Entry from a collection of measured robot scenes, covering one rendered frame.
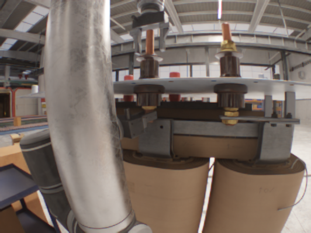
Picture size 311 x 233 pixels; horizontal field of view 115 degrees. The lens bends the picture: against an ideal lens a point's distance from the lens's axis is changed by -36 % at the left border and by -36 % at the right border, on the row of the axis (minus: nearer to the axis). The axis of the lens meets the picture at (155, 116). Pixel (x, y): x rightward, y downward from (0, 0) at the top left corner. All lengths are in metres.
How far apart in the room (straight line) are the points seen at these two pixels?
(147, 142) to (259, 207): 0.49
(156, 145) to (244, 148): 0.35
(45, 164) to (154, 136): 0.38
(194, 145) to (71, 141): 0.52
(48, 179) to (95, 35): 0.27
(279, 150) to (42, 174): 0.67
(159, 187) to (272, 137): 0.43
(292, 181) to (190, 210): 0.40
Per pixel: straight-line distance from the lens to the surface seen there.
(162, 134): 0.54
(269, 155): 0.58
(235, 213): 0.63
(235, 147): 0.64
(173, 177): 0.55
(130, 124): 0.39
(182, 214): 0.65
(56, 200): 0.37
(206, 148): 0.63
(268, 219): 0.69
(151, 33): 0.58
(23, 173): 1.12
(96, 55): 0.20
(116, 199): 0.22
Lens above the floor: 1.29
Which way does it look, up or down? 4 degrees down
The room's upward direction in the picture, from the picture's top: straight up
